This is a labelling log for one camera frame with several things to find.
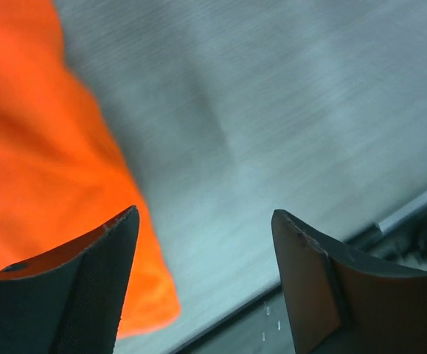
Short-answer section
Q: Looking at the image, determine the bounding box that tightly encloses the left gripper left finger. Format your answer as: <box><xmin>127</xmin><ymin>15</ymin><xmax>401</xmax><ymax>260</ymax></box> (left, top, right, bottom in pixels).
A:
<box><xmin>0</xmin><ymin>206</ymin><xmax>139</xmax><ymax>353</ymax></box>

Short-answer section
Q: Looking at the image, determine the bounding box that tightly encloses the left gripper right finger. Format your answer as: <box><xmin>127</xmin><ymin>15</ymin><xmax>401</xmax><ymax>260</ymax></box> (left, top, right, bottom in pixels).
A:
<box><xmin>271</xmin><ymin>209</ymin><xmax>427</xmax><ymax>353</ymax></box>

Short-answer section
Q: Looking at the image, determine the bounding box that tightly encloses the orange t shirt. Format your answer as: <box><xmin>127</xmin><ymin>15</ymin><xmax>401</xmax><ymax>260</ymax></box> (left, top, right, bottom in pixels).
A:
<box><xmin>0</xmin><ymin>1</ymin><xmax>181</xmax><ymax>337</ymax></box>

